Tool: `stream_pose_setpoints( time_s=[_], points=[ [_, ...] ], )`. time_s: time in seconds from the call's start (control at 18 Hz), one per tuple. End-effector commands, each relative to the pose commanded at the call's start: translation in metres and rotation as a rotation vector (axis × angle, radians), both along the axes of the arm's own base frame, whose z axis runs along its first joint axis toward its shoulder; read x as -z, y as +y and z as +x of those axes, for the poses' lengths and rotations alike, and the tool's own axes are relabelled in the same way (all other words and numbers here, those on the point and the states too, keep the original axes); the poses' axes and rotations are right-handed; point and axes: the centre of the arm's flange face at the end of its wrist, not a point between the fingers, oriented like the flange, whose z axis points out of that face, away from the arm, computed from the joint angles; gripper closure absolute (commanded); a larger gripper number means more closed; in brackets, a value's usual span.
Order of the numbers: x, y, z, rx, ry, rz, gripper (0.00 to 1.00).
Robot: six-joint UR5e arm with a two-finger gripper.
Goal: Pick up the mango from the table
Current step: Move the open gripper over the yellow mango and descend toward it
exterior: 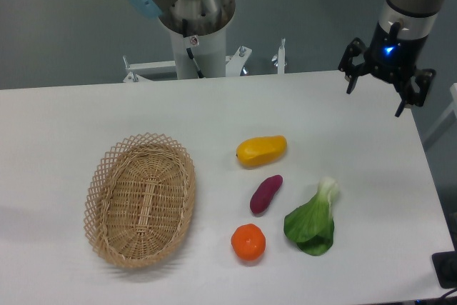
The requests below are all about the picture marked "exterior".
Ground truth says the orange tangerine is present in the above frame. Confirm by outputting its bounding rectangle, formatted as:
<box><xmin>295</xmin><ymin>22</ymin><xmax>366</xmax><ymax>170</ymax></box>
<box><xmin>231</xmin><ymin>224</ymin><xmax>266</xmax><ymax>261</ymax></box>

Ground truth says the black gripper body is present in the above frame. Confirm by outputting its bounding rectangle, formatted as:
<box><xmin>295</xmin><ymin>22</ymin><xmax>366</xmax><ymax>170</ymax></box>
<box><xmin>364</xmin><ymin>24</ymin><xmax>428</xmax><ymax>85</ymax></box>

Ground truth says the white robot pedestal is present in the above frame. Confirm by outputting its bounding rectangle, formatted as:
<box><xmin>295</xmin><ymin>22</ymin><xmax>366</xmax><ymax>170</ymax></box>
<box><xmin>121</xmin><ymin>0</ymin><xmax>237</xmax><ymax>80</ymax></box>

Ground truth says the white metal base frame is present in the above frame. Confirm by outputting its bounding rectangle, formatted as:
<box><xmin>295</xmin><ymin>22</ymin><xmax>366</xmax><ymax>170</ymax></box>
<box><xmin>123</xmin><ymin>38</ymin><xmax>288</xmax><ymax>83</ymax></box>

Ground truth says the woven wicker basket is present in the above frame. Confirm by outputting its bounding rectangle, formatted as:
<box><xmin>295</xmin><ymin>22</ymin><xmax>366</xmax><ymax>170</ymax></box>
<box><xmin>84</xmin><ymin>133</ymin><xmax>196</xmax><ymax>269</ymax></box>

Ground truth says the purple sweet potato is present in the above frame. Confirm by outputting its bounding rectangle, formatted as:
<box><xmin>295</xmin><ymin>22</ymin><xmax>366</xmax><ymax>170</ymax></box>
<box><xmin>249</xmin><ymin>174</ymin><xmax>283</xmax><ymax>215</ymax></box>

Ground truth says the black cable on pedestal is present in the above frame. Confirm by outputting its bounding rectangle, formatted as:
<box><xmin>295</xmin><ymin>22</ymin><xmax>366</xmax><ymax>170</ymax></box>
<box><xmin>181</xmin><ymin>19</ymin><xmax>206</xmax><ymax>79</ymax></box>

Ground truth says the green bok choy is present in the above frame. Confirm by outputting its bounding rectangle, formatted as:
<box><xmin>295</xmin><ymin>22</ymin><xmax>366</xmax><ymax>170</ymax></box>
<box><xmin>283</xmin><ymin>177</ymin><xmax>340</xmax><ymax>256</ymax></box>

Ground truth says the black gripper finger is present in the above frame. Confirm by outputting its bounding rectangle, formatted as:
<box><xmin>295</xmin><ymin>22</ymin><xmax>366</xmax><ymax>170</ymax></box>
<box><xmin>338</xmin><ymin>37</ymin><xmax>370</xmax><ymax>94</ymax></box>
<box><xmin>394</xmin><ymin>69</ymin><xmax>436</xmax><ymax>117</ymax></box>

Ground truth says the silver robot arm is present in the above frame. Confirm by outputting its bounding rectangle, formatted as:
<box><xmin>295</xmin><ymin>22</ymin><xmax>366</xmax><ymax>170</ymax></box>
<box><xmin>338</xmin><ymin>0</ymin><xmax>445</xmax><ymax>116</ymax></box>

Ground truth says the black device at table edge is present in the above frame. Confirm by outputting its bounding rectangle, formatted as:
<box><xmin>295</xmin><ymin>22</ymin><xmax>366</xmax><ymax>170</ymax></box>
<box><xmin>431</xmin><ymin>251</ymin><xmax>456</xmax><ymax>289</ymax></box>

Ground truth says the yellow mango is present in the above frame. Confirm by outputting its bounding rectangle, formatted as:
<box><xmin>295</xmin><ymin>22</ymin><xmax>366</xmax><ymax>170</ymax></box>
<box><xmin>236</xmin><ymin>135</ymin><xmax>287</xmax><ymax>168</ymax></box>

